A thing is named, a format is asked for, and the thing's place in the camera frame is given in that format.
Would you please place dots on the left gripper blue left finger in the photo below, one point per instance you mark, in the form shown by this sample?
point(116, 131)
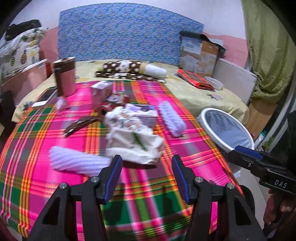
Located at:
point(109, 177)

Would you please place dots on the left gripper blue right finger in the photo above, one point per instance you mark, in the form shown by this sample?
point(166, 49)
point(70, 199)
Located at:
point(184, 178)

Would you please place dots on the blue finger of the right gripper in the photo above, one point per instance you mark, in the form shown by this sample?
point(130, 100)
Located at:
point(248, 152)
point(247, 162)

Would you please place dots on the patterned paper cup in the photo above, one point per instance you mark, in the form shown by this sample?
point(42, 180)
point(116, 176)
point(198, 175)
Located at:
point(131, 139)

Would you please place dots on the purple milk carton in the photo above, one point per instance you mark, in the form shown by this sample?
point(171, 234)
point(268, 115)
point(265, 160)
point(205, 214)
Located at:
point(146, 113)

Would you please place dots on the red soda can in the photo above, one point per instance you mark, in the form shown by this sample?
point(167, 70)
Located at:
point(118, 98)

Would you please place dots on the pink brown milk carton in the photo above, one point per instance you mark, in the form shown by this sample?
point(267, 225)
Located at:
point(100, 91)

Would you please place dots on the white round trash bin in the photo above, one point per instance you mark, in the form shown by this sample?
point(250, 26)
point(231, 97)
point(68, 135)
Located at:
point(225, 130)

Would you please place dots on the person right hand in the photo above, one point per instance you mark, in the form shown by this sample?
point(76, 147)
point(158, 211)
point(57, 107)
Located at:
point(279, 216)

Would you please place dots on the small potted plant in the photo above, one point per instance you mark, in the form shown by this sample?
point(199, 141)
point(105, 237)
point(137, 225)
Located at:
point(265, 146)

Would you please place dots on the white teal bottle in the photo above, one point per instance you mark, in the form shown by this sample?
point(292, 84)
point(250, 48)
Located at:
point(259, 139)

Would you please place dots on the wooden board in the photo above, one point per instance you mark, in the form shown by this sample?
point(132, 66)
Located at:
point(260, 112)

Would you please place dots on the pink plaid tablecloth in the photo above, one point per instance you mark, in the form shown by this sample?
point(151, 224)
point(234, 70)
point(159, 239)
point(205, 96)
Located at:
point(146, 205)

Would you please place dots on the yellow bed sheet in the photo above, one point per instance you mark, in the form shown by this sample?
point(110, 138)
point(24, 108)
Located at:
point(194, 99)

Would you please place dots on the white plastic bowl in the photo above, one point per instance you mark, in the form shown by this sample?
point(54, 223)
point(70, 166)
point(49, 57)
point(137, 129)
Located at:
point(217, 85)

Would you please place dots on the folded red plaid cloth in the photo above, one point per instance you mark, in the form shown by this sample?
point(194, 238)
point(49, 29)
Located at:
point(195, 80)

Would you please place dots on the white smartphone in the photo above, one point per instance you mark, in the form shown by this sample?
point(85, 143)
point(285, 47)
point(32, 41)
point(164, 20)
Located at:
point(45, 99)

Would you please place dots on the green curtain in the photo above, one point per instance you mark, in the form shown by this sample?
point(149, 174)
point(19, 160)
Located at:
point(271, 50)

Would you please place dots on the brown polka dot blanket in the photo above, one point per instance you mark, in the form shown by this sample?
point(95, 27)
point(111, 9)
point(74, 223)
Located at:
point(131, 70)

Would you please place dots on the cardboard bedding box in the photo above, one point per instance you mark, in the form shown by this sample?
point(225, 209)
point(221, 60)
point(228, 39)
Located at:
point(198, 54)

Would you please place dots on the pink brown tumbler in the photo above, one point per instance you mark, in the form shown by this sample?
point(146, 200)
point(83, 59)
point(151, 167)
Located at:
point(65, 78)

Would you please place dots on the pink storage box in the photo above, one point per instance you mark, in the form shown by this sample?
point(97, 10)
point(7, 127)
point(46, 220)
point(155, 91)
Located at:
point(24, 82)

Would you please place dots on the blue floral headboard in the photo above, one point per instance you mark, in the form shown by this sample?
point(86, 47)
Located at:
point(125, 31)

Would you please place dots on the pineapple print bedding bundle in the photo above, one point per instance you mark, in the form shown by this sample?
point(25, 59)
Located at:
point(20, 52)

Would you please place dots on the black clothing on bundle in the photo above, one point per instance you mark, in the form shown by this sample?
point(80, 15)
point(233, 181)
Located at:
point(16, 29)

